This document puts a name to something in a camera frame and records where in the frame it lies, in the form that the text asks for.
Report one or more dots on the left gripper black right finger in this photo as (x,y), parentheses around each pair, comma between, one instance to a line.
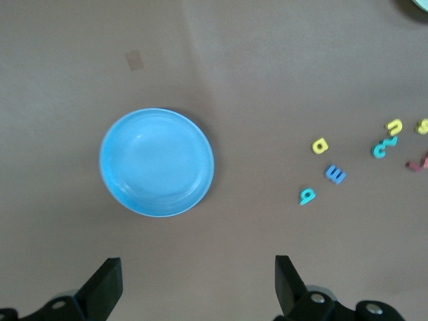
(291,291)

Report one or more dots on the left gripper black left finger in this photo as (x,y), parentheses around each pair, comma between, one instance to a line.
(100,294)

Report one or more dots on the teal letter b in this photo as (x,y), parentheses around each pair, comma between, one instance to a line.
(302,200)

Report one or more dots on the blue letter m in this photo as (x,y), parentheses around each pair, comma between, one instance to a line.
(335,174)

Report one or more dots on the yellow letter a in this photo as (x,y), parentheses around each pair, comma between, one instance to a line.
(315,147)

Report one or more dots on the blue plate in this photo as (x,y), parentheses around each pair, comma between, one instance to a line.
(157,164)

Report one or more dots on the teal digit two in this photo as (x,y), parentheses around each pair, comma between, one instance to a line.
(381,150)

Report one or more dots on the red letter f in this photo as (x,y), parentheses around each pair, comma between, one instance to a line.
(416,166)

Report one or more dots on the yellow letter u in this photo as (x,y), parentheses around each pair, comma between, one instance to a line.
(398,126)

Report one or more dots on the yellow letter s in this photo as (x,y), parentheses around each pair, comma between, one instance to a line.
(423,126)

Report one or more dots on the faint brown tape patch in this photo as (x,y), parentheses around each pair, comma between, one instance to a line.
(134,60)

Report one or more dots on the pale green plate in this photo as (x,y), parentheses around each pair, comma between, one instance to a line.
(424,2)

